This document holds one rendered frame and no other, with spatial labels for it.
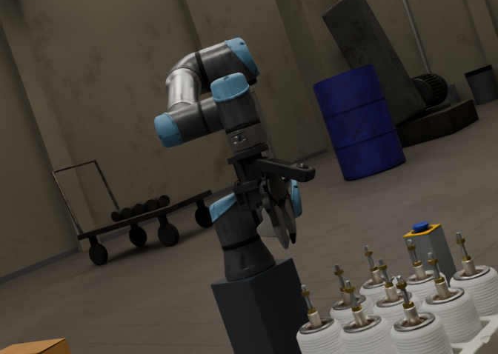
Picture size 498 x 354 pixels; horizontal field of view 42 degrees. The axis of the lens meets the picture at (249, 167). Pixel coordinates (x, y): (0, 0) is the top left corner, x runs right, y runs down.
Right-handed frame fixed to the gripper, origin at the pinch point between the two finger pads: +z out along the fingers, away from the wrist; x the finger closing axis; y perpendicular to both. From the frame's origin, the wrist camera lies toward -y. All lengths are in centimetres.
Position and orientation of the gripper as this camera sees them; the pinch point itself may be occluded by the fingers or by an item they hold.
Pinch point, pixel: (291, 239)
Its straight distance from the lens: 132.1
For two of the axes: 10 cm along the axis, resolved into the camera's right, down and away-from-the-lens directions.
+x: -4.4, 1.8, -8.8
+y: -8.4, 2.7, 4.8
